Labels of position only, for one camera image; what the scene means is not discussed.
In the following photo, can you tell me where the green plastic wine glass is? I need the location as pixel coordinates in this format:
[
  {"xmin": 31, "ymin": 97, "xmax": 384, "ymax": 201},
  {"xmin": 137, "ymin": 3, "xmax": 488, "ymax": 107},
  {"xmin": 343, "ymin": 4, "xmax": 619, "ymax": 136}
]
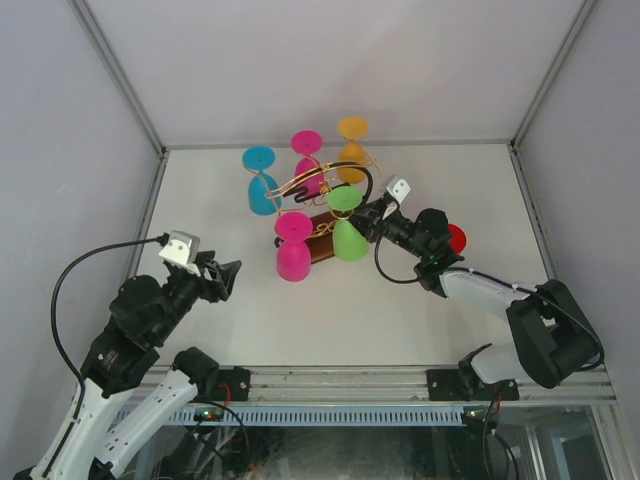
[{"xmin": 327, "ymin": 185, "xmax": 368, "ymax": 262}]

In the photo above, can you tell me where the right black camera cable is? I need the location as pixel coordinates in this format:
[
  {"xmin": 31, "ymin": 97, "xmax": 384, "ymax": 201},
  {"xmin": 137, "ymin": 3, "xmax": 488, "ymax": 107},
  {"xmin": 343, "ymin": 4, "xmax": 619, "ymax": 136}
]
[{"xmin": 372, "ymin": 234, "xmax": 606, "ymax": 371}]

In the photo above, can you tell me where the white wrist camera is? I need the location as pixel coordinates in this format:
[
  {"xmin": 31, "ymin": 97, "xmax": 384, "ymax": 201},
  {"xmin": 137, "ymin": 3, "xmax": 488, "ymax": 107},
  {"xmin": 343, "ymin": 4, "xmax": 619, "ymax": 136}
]
[
  {"xmin": 381, "ymin": 175, "xmax": 411, "ymax": 219},
  {"xmin": 159, "ymin": 231, "xmax": 201, "ymax": 277}
]

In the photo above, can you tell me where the gold wire wine glass rack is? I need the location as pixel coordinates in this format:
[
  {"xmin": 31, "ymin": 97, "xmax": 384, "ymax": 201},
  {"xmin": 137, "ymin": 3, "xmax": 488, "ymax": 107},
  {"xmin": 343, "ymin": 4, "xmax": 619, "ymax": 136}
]
[{"xmin": 271, "ymin": 140, "xmax": 382, "ymax": 265}]

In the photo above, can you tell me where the left black camera cable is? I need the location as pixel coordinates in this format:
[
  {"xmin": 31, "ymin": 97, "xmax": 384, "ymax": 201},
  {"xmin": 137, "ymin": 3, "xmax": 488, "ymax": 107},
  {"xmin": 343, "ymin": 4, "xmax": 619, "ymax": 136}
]
[{"xmin": 50, "ymin": 234, "xmax": 169, "ymax": 426}]

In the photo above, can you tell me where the blue plastic wine glass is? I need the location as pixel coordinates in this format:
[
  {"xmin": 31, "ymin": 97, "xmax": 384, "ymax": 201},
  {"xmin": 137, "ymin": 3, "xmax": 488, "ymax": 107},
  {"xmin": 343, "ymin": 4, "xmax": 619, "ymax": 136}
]
[{"xmin": 242, "ymin": 146, "xmax": 281, "ymax": 216}]

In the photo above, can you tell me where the black camera cable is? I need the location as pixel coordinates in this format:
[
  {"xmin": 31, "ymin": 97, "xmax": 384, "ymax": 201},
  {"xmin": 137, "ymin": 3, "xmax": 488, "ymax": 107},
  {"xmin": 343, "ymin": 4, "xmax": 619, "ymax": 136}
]
[
  {"xmin": 372, "ymin": 234, "xmax": 606, "ymax": 371},
  {"xmin": 50, "ymin": 234, "xmax": 169, "ymax": 426}
]

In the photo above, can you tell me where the orange plastic wine glass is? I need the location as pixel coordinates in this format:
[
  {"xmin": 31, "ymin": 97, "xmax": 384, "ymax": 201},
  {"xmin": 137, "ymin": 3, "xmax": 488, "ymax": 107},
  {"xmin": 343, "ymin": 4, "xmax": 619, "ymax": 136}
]
[{"xmin": 337, "ymin": 116, "xmax": 368, "ymax": 184}]

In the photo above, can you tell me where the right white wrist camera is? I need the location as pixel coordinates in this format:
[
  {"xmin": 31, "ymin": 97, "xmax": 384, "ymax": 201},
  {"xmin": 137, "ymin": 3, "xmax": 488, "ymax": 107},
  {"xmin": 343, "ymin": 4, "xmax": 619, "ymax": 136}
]
[{"xmin": 381, "ymin": 175, "xmax": 411, "ymax": 219}]

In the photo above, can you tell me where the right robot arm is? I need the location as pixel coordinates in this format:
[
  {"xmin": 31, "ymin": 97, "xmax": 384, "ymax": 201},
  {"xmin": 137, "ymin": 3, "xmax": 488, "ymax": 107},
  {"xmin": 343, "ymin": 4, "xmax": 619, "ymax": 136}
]
[{"xmin": 349, "ymin": 197, "xmax": 605, "ymax": 399}]

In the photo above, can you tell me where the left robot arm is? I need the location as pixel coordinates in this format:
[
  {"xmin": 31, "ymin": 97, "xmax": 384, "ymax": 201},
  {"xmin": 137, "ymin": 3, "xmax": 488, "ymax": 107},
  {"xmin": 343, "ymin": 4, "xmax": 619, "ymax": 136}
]
[{"xmin": 14, "ymin": 251, "xmax": 242, "ymax": 479}]

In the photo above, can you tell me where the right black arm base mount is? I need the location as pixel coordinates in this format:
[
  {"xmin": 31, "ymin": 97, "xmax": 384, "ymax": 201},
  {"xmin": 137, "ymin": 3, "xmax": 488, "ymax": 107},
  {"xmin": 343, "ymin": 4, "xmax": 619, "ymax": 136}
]
[{"xmin": 426, "ymin": 368, "xmax": 468, "ymax": 402}]

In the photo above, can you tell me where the pink plastic wine glass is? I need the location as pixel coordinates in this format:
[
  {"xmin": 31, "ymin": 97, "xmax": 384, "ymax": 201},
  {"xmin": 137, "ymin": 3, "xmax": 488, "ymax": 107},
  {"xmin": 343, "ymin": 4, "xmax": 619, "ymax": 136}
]
[
  {"xmin": 290, "ymin": 130, "xmax": 324, "ymax": 195},
  {"xmin": 274, "ymin": 212, "xmax": 313, "ymax": 282}
]

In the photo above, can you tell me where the grey slotted cable duct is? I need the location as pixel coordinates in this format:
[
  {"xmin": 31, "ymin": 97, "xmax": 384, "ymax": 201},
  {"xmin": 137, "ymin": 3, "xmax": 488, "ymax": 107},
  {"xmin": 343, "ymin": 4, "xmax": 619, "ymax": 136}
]
[{"xmin": 114, "ymin": 403, "xmax": 471, "ymax": 427}]

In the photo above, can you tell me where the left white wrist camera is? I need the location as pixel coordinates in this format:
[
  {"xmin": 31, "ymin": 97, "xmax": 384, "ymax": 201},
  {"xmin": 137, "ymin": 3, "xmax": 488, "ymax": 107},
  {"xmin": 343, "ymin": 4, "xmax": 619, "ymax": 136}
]
[{"xmin": 159, "ymin": 231, "xmax": 201, "ymax": 277}]

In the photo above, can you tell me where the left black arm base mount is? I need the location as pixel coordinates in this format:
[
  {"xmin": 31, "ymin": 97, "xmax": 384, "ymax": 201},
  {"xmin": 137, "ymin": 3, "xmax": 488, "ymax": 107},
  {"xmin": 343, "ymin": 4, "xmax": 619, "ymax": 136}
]
[{"xmin": 212, "ymin": 367, "xmax": 251, "ymax": 404}]

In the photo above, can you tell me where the red plastic wine glass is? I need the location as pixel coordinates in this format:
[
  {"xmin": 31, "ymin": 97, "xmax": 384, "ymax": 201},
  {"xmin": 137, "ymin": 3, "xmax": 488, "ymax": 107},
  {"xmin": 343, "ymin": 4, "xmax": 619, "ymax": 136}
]
[{"xmin": 448, "ymin": 223, "xmax": 467, "ymax": 254}]

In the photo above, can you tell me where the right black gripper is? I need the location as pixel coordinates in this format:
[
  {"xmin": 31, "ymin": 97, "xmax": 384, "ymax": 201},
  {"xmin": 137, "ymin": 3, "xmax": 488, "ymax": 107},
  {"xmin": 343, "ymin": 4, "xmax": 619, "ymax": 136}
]
[{"xmin": 341, "ymin": 195, "xmax": 427, "ymax": 261}]

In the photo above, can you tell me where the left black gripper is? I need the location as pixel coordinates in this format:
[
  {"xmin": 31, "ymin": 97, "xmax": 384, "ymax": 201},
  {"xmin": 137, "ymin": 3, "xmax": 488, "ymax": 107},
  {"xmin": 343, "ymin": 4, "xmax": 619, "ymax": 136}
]
[{"xmin": 151, "ymin": 249, "xmax": 242, "ymax": 342}]

